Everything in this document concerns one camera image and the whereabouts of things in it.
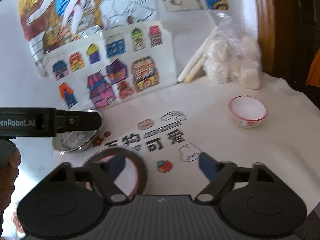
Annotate white rolled stick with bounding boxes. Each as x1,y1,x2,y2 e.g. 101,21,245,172
176,37,209,83

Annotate orange dress lady painting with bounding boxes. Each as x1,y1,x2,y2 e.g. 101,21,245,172
306,49,320,87

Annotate person left hand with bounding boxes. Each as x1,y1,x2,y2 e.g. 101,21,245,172
0,149,21,211

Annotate plastic bag of buns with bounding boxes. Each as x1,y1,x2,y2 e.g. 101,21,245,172
202,12,262,90

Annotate brown wooden door frame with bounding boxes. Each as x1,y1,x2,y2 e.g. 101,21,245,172
256,0,276,75

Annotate beige rolled stick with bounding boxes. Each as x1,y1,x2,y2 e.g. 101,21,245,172
183,57,204,83

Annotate floral ceramic bowl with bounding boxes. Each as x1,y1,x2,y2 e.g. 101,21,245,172
228,95,268,128
86,154,139,197

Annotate girl with fan drawing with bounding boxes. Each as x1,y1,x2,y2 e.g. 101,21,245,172
18,0,159,77

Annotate large steel plate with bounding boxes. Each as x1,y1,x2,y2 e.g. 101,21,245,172
52,109,104,154

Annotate white printed table cloth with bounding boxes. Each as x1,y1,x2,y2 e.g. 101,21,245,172
53,75,319,210

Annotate houses drawing paper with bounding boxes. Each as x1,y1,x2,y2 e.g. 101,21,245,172
43,21,176,111

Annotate deep steel bowl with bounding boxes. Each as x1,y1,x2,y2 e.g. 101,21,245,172
83,146,149,199

